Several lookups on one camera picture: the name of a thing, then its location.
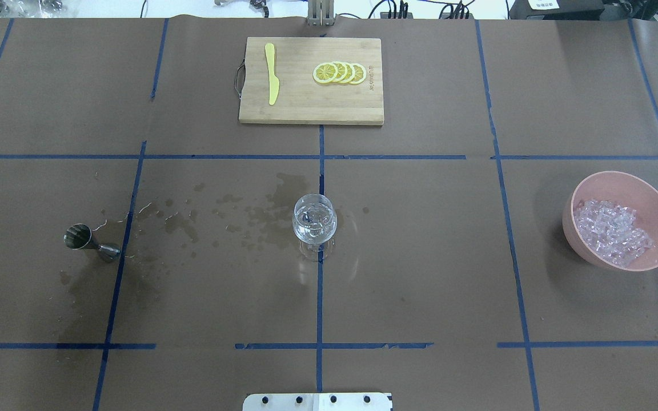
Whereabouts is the steel double jigger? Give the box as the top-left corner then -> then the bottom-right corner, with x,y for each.
63,223 -> 121,263

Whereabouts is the clear wine glass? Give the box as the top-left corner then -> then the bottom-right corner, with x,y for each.
292,194 -> 339,262

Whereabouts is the pile of clear ice cubes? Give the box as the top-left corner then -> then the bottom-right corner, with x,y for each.
573,199 -> 655,267

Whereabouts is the bamboo cutting board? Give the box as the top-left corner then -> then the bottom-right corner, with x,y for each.
239,37 -> 386,127

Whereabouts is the yellow plastic knife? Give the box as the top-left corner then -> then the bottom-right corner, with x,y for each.
264,43 -> 280,105

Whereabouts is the pink bowl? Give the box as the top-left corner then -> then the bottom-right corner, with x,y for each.
561,171 -> 658,272

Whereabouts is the aluminium frame post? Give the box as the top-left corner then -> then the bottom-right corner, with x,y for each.
307,0 -> 336,27

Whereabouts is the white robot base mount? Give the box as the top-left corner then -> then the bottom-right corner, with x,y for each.
241,391 -> 394,410

